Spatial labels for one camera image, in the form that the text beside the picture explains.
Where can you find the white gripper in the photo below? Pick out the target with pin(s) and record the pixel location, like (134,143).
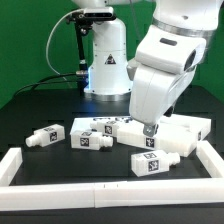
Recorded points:
(166,66)

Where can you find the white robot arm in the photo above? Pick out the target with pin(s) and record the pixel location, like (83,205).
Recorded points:
(110,72)

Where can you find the white marker sheet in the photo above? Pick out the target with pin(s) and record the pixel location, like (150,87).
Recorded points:
(84,122)

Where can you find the white U-shaped fence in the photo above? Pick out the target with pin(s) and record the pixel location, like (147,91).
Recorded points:
(111,194)

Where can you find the black camera on stand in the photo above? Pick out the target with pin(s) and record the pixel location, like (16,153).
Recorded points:
(83,20)

